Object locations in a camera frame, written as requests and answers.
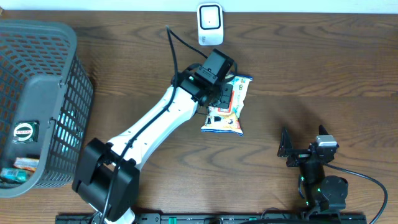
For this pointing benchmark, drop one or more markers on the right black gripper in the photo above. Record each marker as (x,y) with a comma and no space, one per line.
(298,155)

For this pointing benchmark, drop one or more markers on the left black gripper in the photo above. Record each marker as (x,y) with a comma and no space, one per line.
(226,107)

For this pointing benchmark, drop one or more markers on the yellow wet wipes pack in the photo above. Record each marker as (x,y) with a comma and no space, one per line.
(226,120)

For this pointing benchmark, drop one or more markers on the orange tissue pack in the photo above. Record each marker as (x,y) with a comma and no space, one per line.
(26,163)

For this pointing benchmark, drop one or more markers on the teal tissue pack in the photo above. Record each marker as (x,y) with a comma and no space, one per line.
(18,176)

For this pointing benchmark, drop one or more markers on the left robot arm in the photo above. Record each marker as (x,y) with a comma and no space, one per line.
(107,174)

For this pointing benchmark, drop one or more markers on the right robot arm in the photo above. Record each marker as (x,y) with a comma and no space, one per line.
(323,194)

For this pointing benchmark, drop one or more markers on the white barcode scanner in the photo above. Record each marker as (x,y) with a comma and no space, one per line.
(210,24)

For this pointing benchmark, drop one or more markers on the grey plastic basket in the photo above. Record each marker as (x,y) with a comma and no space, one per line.
(43,80)

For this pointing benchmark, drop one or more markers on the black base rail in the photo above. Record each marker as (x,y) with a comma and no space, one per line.
(270,217)

